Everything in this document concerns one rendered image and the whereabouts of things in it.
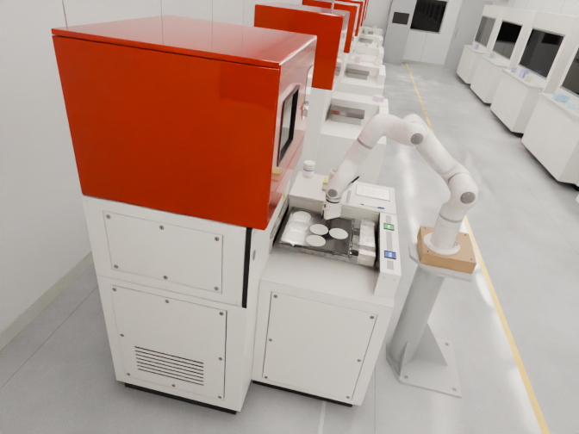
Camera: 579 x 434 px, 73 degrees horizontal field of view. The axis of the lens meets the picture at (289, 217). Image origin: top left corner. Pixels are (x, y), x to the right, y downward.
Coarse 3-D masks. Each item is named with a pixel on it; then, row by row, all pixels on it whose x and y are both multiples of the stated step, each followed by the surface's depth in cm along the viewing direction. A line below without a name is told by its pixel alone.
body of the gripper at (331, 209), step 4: (324, 204) 205; (328, 204) 202; (332, 204) 202; (336, 204) 204; (340, 204) 206; (324, 208) 204; (328, 208) 203; (332, 208) 204; (336, 208) 206; (340, 208) 208; (324, 212) 205; (328, 212) 204; (332, 212) 205; (336, 212) 207; (324, 216) 205; (328, 216) 205; (332, 216) 207; (336, 216) 209
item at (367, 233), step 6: (360, 228) 220; (366, 228) 220; (372, 228) 221; (360, 234) 214; (366, 234) 215; (372, 234) 216; (360, 240) 209; (366, 240) 210; (372, 240) 210; (360, 258) 195; (366, 264) 196; (372, 264) 195
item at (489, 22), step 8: (488, 8) 1099; (496, 8) 1021; (504, 8) 985; (488, 16) 1081; (496, 16) 1007; (480, 24) 1145; (488, 24) 1068; (496, 24) 1005; (480, 32) 1129; (488, 32) 1055; (496, 32) 1013; (480, 40) 1112; (488, 40) 1040; (464, 48) 1182; (472, 48) 1108; (480, 48) 1098; (488, 48) 1035; (464, 56) 1164; (472, 56) 1080; (464, 64) 1147; (472, 64) 1067; (464, 72) 1128; (472, 72) 1077; (464, 80) 1112
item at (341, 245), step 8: (312, 216) 222; (320, 216) 223; (288, 224) 212; (312, 224) 214; (320, 224) 215; (336, 224) 217; (344, 224) 218; (304, 232) 206; (312, 232) 207; (328, 232) 209; (288, 240) 199; (304, 240) 200; (328, 240) 203; (336, 240) 203; (344, 240) 204; (320, 248) 196; (328, 248) 196; (336, 248) 197; (344, 248) 198
